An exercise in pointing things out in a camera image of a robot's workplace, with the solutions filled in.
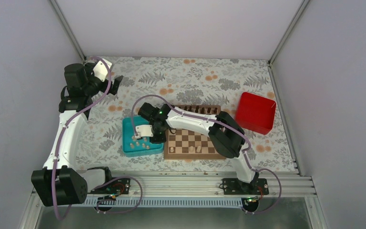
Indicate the floral patterned table mat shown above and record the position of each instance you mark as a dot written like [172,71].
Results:
[179,81]

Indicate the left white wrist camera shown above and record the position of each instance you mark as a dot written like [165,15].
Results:
[100,69]

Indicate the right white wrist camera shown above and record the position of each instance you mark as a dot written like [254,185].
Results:
[143,131]

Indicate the aluminium frame post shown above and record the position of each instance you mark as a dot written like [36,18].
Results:
[61,16]
[297,16]

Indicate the aluminium frame post left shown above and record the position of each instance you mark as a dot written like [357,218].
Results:
[61,16]

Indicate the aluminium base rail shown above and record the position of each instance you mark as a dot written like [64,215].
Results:
[148,189]

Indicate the wooden chessboard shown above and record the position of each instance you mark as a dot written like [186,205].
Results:
[187,131]

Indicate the teal plastic tray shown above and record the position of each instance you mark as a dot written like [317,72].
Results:
[132,147]

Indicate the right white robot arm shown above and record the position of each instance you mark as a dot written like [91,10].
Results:
[227,136]

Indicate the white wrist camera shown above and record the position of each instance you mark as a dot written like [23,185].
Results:
[143,131]
[100,69]

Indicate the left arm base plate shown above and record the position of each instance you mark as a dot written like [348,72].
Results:
[117,187]

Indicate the red plastic bin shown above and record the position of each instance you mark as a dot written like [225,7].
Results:
[255,113]

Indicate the aluminium frame post right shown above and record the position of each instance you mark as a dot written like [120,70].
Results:
[297,16]

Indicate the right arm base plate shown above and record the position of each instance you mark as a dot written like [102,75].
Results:
[233,186]

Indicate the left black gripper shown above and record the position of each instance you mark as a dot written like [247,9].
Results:
[114,88]

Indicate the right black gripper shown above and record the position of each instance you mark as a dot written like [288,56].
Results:
[160,139]

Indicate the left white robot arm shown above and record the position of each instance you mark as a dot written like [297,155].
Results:
[58,182]

